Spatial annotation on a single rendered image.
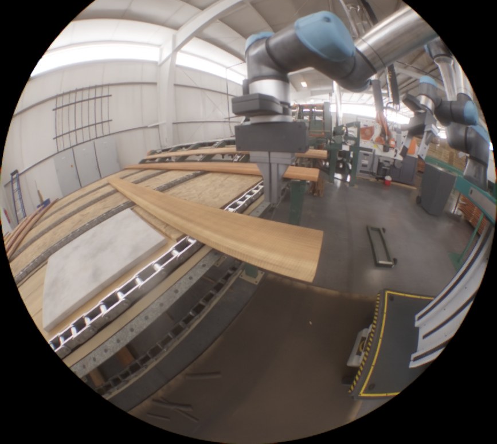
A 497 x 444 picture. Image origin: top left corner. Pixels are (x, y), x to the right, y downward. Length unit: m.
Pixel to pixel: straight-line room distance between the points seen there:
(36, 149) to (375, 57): 7.06
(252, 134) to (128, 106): 6.75
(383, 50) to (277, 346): 1.27
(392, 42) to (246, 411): 1.41
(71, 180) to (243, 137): 5.72
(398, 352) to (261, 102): 1.13
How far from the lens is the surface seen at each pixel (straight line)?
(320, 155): 1.42
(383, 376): 1.00
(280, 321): 1.16
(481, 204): 0.73
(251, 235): 0.37
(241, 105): 0.20
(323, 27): 0.21
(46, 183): 6.69
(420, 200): 4.16
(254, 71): 0.27
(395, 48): 0.33
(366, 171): 4.77
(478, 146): 0.83
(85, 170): 5.76
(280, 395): 1.13
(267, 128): 0.25
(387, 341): 1.02
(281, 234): 0.37
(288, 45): 0.23
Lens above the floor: 1.11
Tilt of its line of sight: 24 degrees down
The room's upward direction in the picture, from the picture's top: 4 degrees counter-clockwise
